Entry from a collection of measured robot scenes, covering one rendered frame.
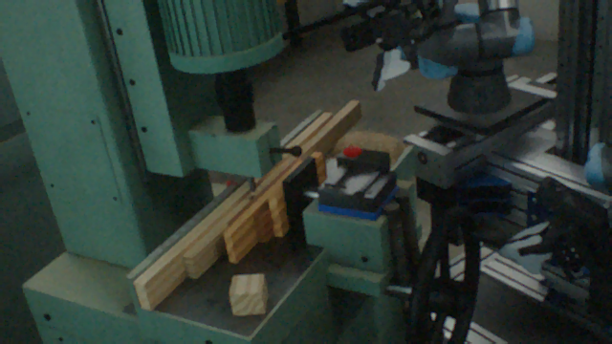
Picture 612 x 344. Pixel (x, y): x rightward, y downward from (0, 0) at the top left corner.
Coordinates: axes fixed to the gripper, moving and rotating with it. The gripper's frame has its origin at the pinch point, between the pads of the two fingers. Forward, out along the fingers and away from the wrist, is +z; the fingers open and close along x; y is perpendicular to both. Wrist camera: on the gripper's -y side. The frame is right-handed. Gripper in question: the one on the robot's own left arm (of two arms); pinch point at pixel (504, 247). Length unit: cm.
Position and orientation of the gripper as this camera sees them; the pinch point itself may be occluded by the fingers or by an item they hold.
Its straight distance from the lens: 125.0
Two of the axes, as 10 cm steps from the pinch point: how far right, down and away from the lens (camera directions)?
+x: 4.8, -4.7, 7.4
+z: -6.9, 3.3, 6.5
